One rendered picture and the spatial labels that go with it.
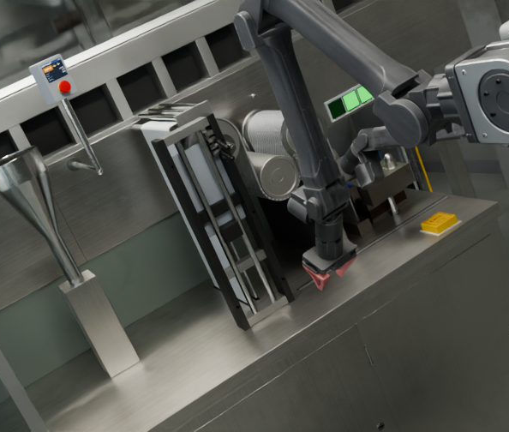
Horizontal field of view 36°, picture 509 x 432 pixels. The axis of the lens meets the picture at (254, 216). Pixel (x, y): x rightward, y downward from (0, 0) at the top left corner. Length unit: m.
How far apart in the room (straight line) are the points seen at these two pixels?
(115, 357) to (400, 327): 0.76
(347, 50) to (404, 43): 1.48
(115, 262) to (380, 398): 0.86
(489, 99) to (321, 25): 0.35
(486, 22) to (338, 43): 2.98
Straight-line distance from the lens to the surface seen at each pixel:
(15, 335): 2.35
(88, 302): 2.08
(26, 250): 2.29
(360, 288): 2.00
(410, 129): 1.22
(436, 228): 2.12
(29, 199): 2.00
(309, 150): 1.51
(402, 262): 2.05
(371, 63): 1.27
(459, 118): 1.16
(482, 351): 2.31
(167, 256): 2.41
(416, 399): 2.21
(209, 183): 1.96
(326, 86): 2.59
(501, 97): 1.09
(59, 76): 1.96
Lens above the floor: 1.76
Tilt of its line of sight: 18 degrees down
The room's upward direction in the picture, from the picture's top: 24 degrees counter-clockwise
